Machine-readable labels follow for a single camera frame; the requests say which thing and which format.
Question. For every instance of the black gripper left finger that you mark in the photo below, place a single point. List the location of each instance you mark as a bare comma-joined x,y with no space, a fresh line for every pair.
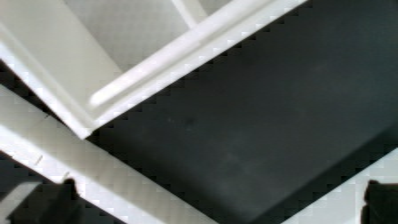
41,203

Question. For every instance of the white U-shaped fence frame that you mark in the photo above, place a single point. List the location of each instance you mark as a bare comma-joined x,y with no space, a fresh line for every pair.
66,158

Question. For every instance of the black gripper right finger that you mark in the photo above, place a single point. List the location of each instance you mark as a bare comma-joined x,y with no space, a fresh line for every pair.
380,209

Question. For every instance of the white cabinet body box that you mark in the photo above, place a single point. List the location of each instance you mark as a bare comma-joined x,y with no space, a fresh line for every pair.
98,51

